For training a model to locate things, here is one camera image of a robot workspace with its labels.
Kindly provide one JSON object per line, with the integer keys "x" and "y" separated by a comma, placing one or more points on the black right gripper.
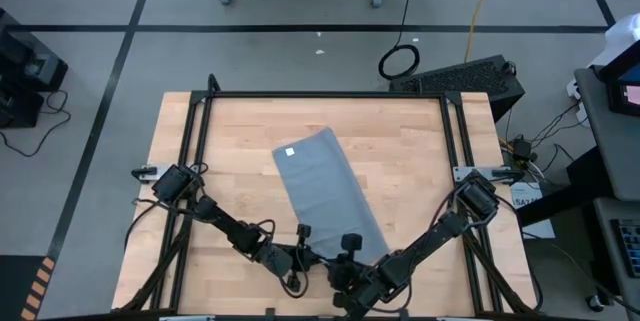
{"x": 360, "y": 281}

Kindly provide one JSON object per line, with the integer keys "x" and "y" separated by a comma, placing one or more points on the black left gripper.
{"x": 285, "y": 261}

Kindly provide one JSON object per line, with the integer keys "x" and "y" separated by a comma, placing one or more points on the grey towel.
{"x": 325, "y": 191}

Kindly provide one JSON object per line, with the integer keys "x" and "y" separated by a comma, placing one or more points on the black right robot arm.
{"x": 440, "y": 231}

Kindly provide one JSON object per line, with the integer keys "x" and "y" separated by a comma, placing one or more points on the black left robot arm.
{"x": 225, "y": 221}

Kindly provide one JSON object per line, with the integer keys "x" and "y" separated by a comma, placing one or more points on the white paper sheet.
{"x": 527, "y": 201}

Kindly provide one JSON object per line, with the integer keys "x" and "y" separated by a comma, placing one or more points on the black power adapter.
{"x": 522, "y": 148}

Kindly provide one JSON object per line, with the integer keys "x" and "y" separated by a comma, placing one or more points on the black perforated computer tower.
{"x": 465, "y": 78}

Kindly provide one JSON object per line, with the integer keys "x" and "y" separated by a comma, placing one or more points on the black table base beam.
{"x": 580, "y": 176}

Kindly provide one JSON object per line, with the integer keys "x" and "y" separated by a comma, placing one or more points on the black caster wheel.
{"x": 595, "y": 302}

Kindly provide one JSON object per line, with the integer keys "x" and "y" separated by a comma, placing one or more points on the dark keypad with blue keys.
{"x": 631, "y": 246}

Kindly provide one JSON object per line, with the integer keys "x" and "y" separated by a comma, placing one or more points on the white power strip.
{"x": 574, "y": 88}

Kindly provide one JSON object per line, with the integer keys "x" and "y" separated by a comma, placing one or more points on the black orange hazard mat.
{"x": 15, "y": 281}

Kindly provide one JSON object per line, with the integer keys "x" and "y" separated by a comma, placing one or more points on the black monitor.
{"x": 622, "y": 98}

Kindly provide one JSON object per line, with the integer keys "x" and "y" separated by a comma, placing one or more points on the black equipment stack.
{"x": 25, "y": 61}

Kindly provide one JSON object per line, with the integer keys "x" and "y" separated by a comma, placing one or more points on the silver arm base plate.
{"x": 147, "y": 173}
{"x": 465, "y": 173}

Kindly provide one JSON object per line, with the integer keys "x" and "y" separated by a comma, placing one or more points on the black metal table frame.
{"x": 320, "y": 94}

